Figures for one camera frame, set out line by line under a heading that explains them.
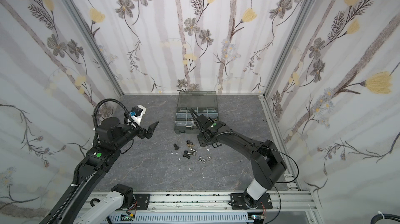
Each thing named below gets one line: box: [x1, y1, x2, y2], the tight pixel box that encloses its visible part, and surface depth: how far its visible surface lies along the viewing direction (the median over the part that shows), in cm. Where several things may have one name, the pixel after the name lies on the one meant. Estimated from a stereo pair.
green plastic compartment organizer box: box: [174, 91, 219, 134], surface depth 121 cm
